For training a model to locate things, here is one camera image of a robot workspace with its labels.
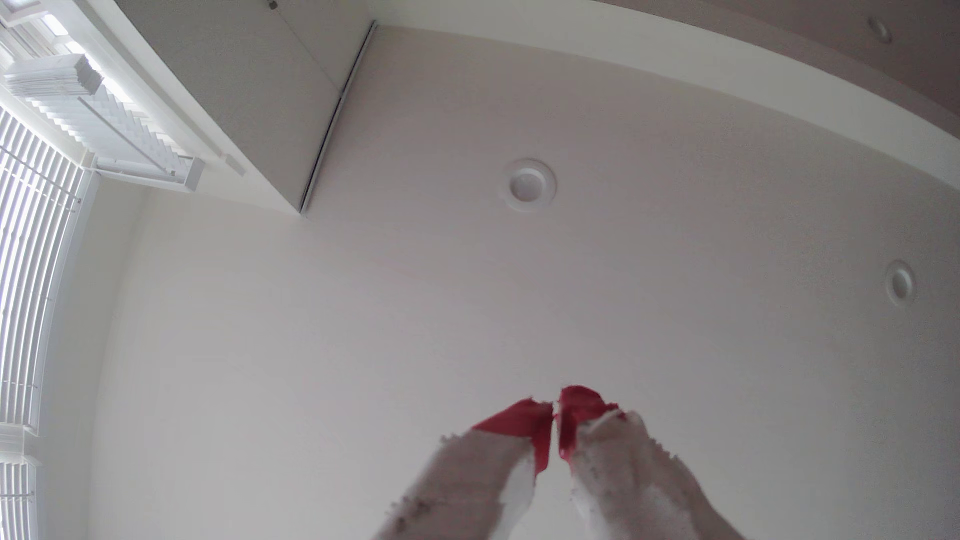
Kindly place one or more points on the round recessed ceiling light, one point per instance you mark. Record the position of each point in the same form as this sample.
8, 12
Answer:
879, 30
529, 185
900, 283

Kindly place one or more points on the raised bundled white blind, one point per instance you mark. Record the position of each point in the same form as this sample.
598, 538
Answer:
112, 124

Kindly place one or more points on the tall white window blind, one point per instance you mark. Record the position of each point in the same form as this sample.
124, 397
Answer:
30, 262

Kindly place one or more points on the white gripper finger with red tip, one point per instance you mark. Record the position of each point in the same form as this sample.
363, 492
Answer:
480, 480
630, 480

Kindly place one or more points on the white wall cabinet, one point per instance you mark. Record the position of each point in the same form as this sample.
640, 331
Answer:
255, 97

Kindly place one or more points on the short white window blind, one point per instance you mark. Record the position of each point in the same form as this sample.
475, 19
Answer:
15, 502

